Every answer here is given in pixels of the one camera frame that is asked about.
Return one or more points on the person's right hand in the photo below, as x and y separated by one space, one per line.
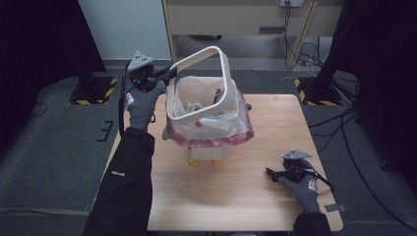
308 193

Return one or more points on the grey power socket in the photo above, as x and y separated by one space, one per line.
291 2

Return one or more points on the small black round disc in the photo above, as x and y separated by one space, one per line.
249 106

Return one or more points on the cream trash can with face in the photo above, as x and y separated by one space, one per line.
206 154

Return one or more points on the white cabinet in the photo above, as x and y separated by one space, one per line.
128 29

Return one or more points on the person's left hand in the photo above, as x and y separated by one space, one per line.
141 106

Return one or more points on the clear printed plastic trash bag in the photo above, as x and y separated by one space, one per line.
213 134

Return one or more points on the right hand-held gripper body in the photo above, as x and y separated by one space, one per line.
296 154

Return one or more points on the black curtain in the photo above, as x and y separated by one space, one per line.
36 49
383 65

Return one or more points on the black stand base striped edge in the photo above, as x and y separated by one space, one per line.
93 90
319 95

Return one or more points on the grey tape strip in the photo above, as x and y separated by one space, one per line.
336 207
88 206

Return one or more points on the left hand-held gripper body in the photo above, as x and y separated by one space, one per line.
140 62

